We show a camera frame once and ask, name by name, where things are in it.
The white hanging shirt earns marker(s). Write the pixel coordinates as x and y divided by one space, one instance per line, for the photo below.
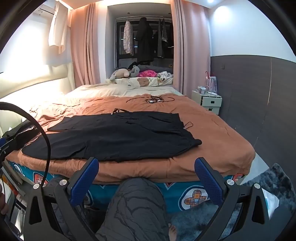
59 30

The bear print pillow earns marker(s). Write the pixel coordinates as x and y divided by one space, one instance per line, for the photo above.
143 81

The grey hanging garments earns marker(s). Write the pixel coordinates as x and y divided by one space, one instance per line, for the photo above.
163 34

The floral hanging garment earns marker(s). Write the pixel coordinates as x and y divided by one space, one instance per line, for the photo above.
128 37

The black pants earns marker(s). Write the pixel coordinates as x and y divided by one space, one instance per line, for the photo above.
115 136

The brown blanket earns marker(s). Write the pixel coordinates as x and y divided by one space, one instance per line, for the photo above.
219 143

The white nightstand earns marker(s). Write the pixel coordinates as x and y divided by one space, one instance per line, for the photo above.
211 103

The pink cloth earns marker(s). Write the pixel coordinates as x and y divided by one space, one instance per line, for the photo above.
146 74

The cream padded headboard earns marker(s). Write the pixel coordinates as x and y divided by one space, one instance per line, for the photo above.
34 78

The white air conditioner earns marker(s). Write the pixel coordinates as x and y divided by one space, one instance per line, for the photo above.
44 10

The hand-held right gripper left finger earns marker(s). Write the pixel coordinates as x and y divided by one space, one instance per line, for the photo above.
84 183

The person's left hand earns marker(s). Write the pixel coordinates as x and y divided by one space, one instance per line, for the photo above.
3 204

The black hanging coat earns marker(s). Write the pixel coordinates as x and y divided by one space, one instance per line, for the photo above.
144 39

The pile of dark clothes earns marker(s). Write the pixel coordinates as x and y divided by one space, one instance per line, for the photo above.
20 133

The blue printed bed sheet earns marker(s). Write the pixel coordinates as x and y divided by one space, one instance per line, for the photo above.
180 192

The striped gift bag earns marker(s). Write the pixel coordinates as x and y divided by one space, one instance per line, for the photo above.
211 84

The person's leg in grey trousers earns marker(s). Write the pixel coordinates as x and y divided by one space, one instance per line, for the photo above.
136 208

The grey stuffed toy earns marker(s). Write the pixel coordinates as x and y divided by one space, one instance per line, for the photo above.
135 70

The grey shaggy rug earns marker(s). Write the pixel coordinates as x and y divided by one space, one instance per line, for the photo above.
275 183

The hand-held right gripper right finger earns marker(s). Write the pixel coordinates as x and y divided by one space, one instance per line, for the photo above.
208 183

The white patterned cloth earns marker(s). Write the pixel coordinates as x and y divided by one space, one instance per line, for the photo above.
164 76

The pink curtain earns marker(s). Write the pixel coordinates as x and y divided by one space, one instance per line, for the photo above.
194 46
90 46

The beige stuffed toy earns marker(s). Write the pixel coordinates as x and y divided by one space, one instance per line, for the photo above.
120 73

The person's bare foot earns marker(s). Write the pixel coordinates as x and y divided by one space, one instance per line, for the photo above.
172 234

